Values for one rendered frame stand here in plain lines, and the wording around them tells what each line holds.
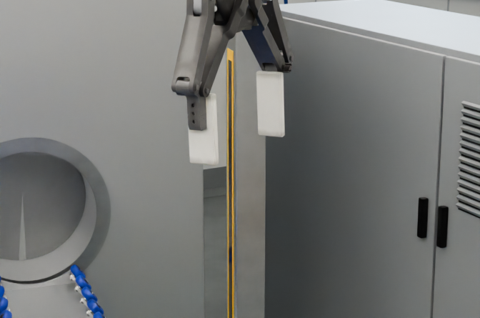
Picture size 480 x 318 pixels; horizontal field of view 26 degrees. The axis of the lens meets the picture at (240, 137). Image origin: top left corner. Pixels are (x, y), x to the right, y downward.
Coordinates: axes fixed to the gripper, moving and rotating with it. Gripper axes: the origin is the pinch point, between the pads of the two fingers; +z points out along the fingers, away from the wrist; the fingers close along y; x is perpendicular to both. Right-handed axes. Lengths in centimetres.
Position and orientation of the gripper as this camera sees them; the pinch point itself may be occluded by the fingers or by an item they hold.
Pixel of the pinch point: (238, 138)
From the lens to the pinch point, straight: 106.8
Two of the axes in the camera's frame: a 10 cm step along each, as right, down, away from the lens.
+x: -8.6, -0.8, 5.0
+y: 5.1, -2.0, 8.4
